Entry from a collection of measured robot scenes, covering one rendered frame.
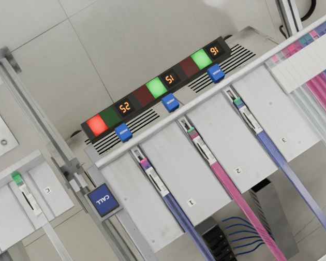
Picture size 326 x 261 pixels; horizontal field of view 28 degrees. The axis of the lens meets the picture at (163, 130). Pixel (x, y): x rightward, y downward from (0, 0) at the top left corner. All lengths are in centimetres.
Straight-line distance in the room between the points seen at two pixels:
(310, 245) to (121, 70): 76
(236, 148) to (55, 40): 81
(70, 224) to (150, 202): 99
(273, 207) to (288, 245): 14
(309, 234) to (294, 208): 12
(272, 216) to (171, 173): 44
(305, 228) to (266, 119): 55
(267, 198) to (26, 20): 82
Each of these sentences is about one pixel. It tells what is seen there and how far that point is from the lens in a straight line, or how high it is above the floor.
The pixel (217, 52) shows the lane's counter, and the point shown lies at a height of 66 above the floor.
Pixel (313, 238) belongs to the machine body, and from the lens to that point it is 182.
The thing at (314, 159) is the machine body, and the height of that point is 62.
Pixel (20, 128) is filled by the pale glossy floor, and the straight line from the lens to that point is 198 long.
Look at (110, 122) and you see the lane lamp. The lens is 128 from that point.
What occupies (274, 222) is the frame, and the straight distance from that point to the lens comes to 163.
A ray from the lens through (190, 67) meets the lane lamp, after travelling 132.
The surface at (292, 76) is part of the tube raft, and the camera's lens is 132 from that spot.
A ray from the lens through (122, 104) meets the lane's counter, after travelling 129.
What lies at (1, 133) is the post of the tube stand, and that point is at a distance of 196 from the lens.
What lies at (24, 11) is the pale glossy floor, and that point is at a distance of 186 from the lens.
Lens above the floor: 174
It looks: 54 degrees down
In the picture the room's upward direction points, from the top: 134 degrees clockwise
